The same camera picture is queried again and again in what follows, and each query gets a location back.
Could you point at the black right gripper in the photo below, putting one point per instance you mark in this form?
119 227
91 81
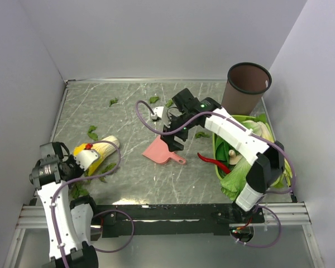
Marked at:
173 145

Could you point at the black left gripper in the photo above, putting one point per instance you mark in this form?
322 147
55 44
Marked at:
70 159

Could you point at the pink plastic dustpan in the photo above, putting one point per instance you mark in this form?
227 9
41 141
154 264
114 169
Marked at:
159 153

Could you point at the yellow white napa cabbage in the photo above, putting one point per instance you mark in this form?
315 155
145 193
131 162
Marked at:
105 147

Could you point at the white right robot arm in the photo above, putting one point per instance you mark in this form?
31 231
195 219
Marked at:
262 159

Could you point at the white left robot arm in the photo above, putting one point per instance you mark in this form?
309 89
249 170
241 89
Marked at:
68 221

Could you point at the dark green leafy vegetable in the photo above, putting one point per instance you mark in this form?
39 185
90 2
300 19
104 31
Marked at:
222 149

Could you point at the red chili pepper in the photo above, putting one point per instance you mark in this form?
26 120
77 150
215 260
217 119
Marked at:
217 163

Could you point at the beige mushroom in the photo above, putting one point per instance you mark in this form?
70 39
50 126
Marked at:
234 157

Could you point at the green plastic vegetable basket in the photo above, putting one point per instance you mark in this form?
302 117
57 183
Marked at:
262 118

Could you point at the brown plastic trash bin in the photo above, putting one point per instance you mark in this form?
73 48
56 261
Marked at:
246 83

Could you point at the white green cabbage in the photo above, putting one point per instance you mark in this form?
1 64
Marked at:
258 128

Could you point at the green lettuce leaf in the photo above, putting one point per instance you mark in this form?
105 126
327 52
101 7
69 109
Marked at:
234 182

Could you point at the yellow green leek stalks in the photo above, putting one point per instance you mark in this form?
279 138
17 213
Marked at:
288 174

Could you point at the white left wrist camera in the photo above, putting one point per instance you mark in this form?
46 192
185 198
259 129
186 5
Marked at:
85 155

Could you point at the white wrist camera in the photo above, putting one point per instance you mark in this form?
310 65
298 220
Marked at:
85 155
161 112

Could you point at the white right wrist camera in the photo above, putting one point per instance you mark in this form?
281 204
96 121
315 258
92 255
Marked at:
161 112

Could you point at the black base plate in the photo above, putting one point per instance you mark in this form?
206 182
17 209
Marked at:
172 219

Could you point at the aluminium frame rail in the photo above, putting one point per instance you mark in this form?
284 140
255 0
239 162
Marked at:
289 214

